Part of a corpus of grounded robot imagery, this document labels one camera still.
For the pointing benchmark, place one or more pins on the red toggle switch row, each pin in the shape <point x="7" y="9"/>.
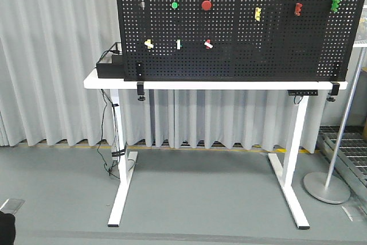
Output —
<point x="208" y="44"/>

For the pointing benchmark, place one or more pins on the left black table clamp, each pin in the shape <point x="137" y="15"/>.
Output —
<point x="140" y="81"/>

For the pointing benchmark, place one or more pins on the black table clamp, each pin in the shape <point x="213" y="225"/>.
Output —
<point x="335" y="84"/>
<point x="140" y="81"/>

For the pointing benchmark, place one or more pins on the black perforated pegboard panel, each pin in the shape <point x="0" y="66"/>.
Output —
<point x="281" y="47"/>

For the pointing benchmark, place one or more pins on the black open box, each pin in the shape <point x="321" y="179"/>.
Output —
<point x="111" y="63"/>

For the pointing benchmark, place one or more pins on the green illuminated push button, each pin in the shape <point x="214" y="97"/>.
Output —
<point x="174" y="5"/>

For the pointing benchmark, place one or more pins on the lower red mushroom button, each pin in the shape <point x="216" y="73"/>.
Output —
<point x="206" y="5"/>

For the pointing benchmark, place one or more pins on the black desk control panel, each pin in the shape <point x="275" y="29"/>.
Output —
<point x="303" y="92"/>

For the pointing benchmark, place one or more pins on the white standing desk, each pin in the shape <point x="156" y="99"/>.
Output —
<point x="283" y="170"/>

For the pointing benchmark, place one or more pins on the right black table clamp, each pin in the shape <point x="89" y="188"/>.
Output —
<point x="335" y="84"/>

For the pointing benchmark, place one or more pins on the grey pleated curtain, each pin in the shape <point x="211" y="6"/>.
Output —
<point x="48" y="47"/>

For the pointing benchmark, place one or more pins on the grey metal floor stand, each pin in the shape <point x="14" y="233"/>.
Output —
<point x="326" y="187"/>

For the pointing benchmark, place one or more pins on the green toggle switch lower middle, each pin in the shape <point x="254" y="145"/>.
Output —
<point x="179" y="46"/>

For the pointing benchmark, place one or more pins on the yellow toggle switch lower left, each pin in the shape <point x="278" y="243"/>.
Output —
<point x="148" y="43"/>

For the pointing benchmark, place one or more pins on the yellow safety switch cover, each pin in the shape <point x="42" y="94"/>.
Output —
<point x="257" y="15"/>

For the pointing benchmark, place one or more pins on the red safety switch cover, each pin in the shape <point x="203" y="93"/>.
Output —
<point x="298" y="9"/>

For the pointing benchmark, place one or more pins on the green safety switch cover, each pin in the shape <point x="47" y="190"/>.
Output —
<point x="335" y="6"/>

